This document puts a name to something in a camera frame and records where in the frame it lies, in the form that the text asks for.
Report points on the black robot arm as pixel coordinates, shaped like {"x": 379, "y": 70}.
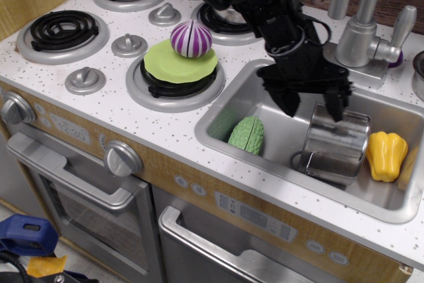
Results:
{"x": 292, "y": 41}

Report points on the blue clamp tool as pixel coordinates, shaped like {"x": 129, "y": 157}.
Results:
{"x": 28, "y": 236}

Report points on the yellow cloth on floor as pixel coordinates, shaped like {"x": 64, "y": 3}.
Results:
{"x": 40, "y": 266}

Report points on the light green plate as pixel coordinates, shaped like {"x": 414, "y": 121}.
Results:
{"x": 163, "y": 63}

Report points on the front left black burner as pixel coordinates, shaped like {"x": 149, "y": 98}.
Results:
{"x": 62, "y": 37}

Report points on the silver stove knob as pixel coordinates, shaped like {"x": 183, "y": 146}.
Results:
{"x": 164, "y": 16}
{"x": 85, "y": 81}
{"x": 129, "y": 46}

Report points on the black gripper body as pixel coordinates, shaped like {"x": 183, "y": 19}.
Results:
{"x": 303, "y": 69}

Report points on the front right black burner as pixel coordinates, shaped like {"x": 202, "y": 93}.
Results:
{"x": 158, "y": 95}

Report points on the silver dishwasher door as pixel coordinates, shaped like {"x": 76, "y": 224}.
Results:
{"x": 199, "y": 247}

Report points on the green toy bitter melon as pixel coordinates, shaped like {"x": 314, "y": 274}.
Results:
{"x": 248, "y": 135}

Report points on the silver stove knob lower middle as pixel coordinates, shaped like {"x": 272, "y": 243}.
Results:
{"x": 129, "y": 46}

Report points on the yellow toy bell pepper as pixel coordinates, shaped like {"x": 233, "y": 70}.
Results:
{"x": 385, "y": 154}

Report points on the silver oven dial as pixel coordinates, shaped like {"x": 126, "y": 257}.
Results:
{"x": 120, "y": 160}
{"x": 16, "y": 110}

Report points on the silver faucet lever handle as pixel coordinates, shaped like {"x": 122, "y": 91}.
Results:
{"x": 379, "y": 48}

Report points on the silver oven door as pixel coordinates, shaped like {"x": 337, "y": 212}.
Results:
{"x": 110, "y": 219}

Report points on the silver toy sink basin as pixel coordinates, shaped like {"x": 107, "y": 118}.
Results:
{"x": 284, "y": 137}

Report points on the silver stove knob front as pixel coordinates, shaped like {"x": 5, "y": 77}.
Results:
{"x": 85, "y": 81}

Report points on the steel pot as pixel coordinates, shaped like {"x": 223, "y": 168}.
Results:
{"x": 417, "y": 83}
{"x": 335, "y": 151}

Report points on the silver oven dial right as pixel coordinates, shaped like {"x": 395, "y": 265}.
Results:
{"x": 120, "y": 160}

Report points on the silver stove knob upper middle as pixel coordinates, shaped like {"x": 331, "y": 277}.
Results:
{"x": 164, "y": 16}

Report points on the silver toy faucet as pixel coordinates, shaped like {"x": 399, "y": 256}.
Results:
{"x": 357, "y": 45}

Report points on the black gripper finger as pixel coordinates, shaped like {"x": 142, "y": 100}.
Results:
{"x": 336, "y": 101}
{"x": 288, "y": 101}

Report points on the silver oven dial left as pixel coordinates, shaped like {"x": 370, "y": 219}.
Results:
{"x": 16, "y": 110}

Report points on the purple white toy onion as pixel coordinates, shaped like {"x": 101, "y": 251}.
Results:
{"x": 191, "y": 39}

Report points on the purple toy behind faucet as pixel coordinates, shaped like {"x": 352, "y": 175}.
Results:
{"x": 396, "y": 57}

